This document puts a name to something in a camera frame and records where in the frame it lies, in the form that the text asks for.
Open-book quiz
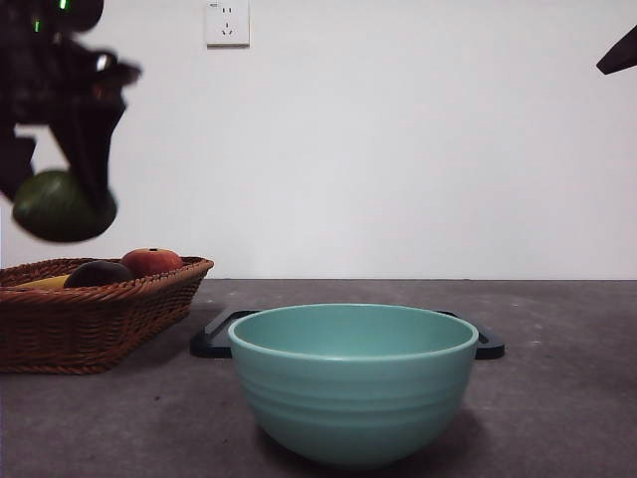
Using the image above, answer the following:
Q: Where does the green avocado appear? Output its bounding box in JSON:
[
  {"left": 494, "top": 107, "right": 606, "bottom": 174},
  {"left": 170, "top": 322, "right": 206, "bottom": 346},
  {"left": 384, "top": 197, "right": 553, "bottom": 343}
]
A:
[{"left": 12, "top": 169, "right": 119, "bottom": 244}]

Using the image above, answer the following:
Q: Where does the teal ribbed bowl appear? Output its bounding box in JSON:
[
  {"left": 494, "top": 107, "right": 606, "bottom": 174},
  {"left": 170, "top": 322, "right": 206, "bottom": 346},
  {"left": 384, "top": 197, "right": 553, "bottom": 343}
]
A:
[{"left": 227, "top": 303, "right": 481, "bottom": 472}]

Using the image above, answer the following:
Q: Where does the dark purple plum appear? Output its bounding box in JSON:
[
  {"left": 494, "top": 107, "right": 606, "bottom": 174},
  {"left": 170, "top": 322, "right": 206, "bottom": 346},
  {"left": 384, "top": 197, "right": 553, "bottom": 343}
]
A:
[{"left": 63, "top": 259, "right": 135, "bottom": 290}]

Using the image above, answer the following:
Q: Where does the red apple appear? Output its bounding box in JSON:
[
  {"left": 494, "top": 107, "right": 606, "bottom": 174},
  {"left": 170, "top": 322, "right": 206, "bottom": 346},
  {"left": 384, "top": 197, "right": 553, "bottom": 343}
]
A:
[{"left": 120, "top": 247, "right": 185, "bottom": 275}]

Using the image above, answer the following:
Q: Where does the yellow banana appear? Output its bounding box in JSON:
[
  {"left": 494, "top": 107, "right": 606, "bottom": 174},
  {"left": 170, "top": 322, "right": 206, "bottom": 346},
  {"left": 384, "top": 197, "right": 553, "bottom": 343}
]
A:
[{"left": 13, "top": 273, "right": 72, "bottom": 291}]

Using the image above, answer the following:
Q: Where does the brown wicker basket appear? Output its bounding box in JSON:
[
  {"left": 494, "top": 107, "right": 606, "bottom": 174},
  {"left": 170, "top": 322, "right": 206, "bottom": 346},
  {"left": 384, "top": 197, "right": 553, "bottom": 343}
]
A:
[{"left": 0, "top": 256, "right": 215, "bottom": 375}]

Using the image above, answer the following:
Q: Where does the dark rectangular tray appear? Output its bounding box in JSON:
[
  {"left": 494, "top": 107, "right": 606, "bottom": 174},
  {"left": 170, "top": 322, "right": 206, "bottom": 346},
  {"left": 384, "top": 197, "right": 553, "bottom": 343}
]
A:
[{"left": 189, "top": 308, "right": 508, "bottom": 361}]

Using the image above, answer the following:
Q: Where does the white wall socket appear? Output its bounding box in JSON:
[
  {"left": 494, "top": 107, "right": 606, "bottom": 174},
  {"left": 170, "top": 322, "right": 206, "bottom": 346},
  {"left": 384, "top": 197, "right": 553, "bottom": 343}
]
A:
[{"left": 206, "top": 0, "right": 251, "bottom": 50}]

